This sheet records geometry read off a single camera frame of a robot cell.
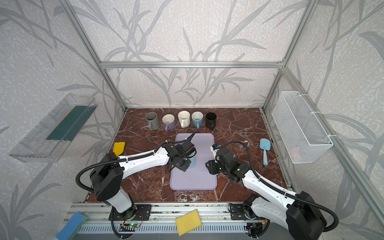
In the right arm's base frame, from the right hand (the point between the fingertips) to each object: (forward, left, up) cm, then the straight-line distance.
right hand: (208, 159), depth 83 cm
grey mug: (+32, +40, -1) cm, 51 cm away
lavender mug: (+32, +28, -6) cm, 43 cm away
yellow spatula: (+11, +59, -8) cm, 60 cm away
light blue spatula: (+14, -39, -10) cm, 42 cm away
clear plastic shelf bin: (-3, +71, +23) cm, 75 cm away
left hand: (0, +13, -2) cm, 13 cm away
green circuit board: (-30, +36, -7) cm, 47 cm away
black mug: (+29, -2, 0) cm, 29 cm away
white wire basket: (-2, -39, +26) cm, 47 cm away
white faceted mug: (+31, +16, -1) cm, 35 cm away
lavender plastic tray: (-8, +6, -8) cm, 13 cm away
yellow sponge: (-29, +10, -7) cm, 31 cm away
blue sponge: (-31, +64, -5) cm, 71 cm away
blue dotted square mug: (+31, +7, -2) cm, 32 cm away
